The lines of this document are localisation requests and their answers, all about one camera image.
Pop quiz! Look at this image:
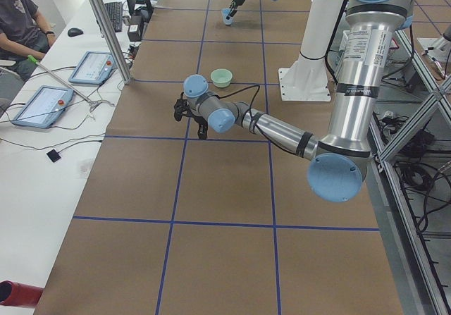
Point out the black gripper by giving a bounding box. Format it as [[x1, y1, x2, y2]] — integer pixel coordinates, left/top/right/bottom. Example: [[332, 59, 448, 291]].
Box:
[[173, 94, 208, 140], [230, 0, 243, 12]]

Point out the light blue plastic cup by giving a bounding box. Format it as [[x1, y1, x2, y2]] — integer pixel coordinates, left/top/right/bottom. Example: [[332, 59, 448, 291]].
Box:
[[221, 8, 234, 25]]

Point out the pale green bowl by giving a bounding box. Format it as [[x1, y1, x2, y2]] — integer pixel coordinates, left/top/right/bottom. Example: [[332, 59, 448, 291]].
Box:
[[210, 68, 233, 88]]

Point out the black power adapter box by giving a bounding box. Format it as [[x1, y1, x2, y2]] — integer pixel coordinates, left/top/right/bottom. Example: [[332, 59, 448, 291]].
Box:
[[128, 16, 144, 42]]

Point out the far teach pendant tablet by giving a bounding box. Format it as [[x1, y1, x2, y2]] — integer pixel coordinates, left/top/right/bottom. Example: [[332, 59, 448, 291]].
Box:
[[68, 51, 116, 86]]

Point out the teach pendant tablet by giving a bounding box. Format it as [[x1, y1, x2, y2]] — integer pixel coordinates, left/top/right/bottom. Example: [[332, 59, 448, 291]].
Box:
[[11, 85, 73, 128], [68, 51, 116, 86]]

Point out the black computer keyboard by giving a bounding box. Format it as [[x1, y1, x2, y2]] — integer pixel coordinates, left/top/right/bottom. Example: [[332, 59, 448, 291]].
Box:
[[104, 1, 123, 32]]

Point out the black computer mouse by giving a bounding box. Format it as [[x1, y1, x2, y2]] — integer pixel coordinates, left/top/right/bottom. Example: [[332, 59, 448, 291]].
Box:
[[67, 27, 84, 37]]

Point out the near teach pendant tablet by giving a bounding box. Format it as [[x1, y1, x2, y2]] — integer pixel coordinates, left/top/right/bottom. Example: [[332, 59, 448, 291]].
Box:
[[11, 85, 73, 128]]

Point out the small black square device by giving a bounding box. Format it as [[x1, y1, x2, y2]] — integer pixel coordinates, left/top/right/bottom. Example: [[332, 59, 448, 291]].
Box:
[[46, 149, 61, 163]]

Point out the seated person in grey shirt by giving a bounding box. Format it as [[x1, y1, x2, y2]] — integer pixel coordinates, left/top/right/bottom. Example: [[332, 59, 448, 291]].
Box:
[[1, 0, 56, 81]]

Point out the red cylinder object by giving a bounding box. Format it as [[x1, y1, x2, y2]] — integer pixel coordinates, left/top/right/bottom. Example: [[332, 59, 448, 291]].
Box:
[[1, 280, 44, 308]]

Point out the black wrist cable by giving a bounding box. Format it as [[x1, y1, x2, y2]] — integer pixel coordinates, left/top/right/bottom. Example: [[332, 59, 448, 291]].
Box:
[[220, 84, 262, 118]]

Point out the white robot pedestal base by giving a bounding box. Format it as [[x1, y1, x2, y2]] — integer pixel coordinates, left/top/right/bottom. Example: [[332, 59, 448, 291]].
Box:
[[278, 0, 344, 101]]

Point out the aluminium frame post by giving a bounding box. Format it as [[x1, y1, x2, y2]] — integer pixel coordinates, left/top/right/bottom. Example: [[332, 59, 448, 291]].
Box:
[[89, 0, 132, 85]]

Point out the white stick with green handle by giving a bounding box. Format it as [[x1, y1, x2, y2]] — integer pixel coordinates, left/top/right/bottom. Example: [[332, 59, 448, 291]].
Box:
[[27, 55, 99, 110]]

